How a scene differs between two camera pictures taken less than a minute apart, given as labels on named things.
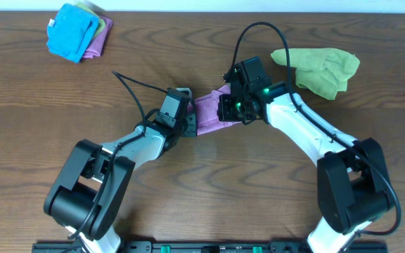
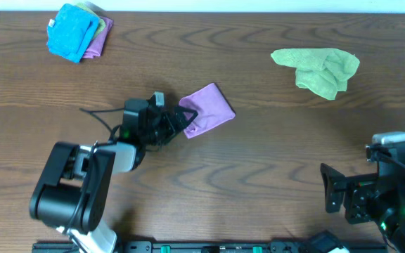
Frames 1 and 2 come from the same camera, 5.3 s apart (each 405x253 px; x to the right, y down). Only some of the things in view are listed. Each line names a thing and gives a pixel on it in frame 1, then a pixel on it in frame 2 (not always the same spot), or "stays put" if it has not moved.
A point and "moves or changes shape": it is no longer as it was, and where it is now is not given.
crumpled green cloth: (323, 71) stays put
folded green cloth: (101, 24) stays put
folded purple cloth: (95, 48) stays put
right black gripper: (224, 114) -> (359, 188)
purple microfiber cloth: (207, 117) moves or changes shape
